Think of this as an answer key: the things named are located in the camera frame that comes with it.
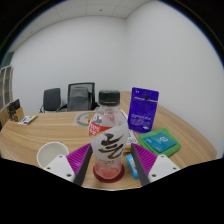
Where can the grey backpack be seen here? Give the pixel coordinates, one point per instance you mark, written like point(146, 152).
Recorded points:
point(79, 98)

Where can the clear drink bottle black cap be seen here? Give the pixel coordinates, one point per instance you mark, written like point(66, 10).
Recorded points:
point(108, 143)

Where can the purple hanging package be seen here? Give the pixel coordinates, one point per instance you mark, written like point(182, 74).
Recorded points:
point(143, 110)

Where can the dark grey office chair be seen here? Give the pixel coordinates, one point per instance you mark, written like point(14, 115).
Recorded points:
point(51, 99)

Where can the flat round red coaster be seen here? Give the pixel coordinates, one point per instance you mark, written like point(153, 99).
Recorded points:
point(122, 171)

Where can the teal blue packet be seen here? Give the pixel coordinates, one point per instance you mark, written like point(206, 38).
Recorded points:
point(160, 141)

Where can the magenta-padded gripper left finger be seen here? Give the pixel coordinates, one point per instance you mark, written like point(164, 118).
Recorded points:
point(77, 159)

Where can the small blue box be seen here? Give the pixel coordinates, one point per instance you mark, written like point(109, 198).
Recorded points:
point(132, 166)

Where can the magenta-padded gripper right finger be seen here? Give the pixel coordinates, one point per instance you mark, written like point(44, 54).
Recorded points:
point(146, 159)

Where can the black mesh office chair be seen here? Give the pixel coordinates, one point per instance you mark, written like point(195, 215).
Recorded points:
point(65, 107)

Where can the green box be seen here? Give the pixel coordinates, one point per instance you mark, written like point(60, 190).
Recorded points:
point(173, 150)

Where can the white patterned mug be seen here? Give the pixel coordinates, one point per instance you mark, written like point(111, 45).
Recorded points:
point(50, 151)

